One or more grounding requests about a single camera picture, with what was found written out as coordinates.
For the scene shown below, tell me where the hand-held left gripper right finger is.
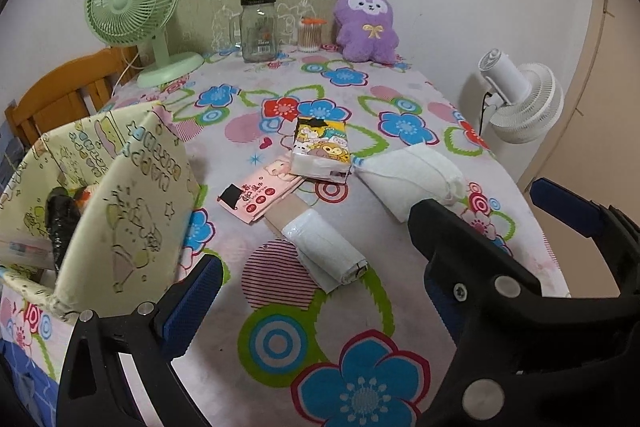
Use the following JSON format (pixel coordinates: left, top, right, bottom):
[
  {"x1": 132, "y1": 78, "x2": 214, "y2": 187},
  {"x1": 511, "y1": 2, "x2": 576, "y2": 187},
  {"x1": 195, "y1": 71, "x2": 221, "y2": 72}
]
[{"x1": 422, "y1": 277, "x2": 531, "y2": 427}]

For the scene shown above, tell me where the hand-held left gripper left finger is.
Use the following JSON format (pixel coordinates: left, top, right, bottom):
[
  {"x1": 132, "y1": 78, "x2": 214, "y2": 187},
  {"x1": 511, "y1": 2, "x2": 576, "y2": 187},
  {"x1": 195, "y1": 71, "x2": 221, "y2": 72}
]
[{"x1": 57, "y1": 254, "x2": 224, "y2": 427}]

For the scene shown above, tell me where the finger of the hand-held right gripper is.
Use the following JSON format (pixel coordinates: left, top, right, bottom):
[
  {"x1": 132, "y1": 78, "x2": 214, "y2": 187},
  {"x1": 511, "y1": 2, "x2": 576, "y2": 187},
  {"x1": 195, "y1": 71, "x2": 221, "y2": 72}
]
[
  {"x1": 409, "y1": 198, "x2": 544, "y2": 333},
  {"x1": 530, "y1": 178, "x2": 640, "y2": 258}
]

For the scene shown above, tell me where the yellow printed fabric storage box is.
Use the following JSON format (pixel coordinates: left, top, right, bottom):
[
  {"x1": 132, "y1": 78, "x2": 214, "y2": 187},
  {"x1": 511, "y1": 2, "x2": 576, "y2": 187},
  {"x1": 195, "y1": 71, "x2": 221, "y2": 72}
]
[{"x1": 0, "y1": 101, "x2": 202, "y2": 315}]

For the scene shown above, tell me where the white plastic bag roll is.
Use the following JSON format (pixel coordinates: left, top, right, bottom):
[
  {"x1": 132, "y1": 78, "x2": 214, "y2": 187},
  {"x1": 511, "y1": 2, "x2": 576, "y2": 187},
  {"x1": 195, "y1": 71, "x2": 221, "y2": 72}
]
[{"x1": 264, "y1": 194, "x2": 370, "y2": 295}]

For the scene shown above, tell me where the pink packet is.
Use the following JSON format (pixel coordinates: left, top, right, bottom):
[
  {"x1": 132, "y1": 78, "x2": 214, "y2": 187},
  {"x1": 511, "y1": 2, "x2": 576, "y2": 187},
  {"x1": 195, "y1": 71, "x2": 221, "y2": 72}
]
[{"x1": 217, "y1": 159, "x2": 303, "y2": 225}]

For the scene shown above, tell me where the black plastic bag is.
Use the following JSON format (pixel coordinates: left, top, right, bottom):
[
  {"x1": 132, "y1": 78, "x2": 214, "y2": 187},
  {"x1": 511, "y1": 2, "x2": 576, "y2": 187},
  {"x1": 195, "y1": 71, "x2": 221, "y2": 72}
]
[{"x1": 44, "y1": 188, "x2": 83, "y2": 270}]

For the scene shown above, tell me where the cartoon print tissue pack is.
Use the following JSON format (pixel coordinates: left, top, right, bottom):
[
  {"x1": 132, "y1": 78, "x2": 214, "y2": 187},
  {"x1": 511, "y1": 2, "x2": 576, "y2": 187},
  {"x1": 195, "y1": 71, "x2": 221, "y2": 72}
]
[{"x1": 290, "y1": 117, "x2": 351, "y2": 182}]

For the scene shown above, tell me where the clear plastic packet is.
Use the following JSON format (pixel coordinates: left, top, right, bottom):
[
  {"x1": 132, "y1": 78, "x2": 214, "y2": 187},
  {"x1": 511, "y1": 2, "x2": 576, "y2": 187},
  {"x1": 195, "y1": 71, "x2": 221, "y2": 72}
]
[{"x1": 0, "y1": 237, "x2": 53, "y2": 269}]

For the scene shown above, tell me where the white standing fan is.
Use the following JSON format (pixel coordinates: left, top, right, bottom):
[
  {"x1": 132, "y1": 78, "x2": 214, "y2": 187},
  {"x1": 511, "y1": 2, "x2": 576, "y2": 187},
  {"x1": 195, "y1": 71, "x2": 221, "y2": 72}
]
[{"x1": 457, "y1": 48, "x2": 565, "y2": 146}]

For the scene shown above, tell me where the beige door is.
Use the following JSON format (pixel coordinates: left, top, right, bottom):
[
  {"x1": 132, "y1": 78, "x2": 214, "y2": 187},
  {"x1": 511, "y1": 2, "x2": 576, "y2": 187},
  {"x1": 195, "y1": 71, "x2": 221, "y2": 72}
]
[{"x1": 517, "y1": 0, "x2": 640, "y2": 298}]

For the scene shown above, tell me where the purple plush bunny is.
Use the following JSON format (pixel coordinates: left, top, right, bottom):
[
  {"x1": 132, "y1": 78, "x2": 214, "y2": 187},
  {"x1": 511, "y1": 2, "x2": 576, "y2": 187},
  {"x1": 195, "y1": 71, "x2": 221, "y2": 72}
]
[{"x1": 331, "y1": 0, "x2": 400, "y2": 65}]

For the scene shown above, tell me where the cotton swab container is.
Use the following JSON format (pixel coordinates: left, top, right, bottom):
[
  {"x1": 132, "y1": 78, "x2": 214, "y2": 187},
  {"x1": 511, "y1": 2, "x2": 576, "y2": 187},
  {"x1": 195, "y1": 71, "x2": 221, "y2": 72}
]
[{"x1": 298, "y1": 18, "x2": 326, "y2": 54}]

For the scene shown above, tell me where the wooden chair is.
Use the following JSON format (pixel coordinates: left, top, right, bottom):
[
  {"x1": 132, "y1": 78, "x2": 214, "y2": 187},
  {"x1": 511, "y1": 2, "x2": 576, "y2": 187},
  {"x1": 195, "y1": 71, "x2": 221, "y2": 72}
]
[{"x1": 5, "y1": 47, "x2": 138, "y2": 148}]

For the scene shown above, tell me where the glass jar with green lid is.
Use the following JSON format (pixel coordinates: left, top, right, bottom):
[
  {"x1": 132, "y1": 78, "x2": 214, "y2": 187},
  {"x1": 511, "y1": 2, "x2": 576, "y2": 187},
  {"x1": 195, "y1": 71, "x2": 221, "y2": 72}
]
[{"x1": 230, "y1": 0, "x2": 278, "y2": 62}]

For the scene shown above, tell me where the black fan cable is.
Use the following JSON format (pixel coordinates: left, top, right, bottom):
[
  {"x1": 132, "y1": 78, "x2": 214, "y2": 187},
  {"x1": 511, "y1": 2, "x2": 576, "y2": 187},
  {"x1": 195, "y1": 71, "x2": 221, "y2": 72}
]
[{"x1": 479, "y1": 91, "x2": 493, "y2": 138}]

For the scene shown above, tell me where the white fan cable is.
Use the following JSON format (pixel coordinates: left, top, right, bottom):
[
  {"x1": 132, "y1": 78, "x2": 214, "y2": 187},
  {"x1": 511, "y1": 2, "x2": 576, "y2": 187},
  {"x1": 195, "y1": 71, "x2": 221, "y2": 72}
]
[{"x1": 116, "y1": 49, "x2": 143, "y2": 90}]

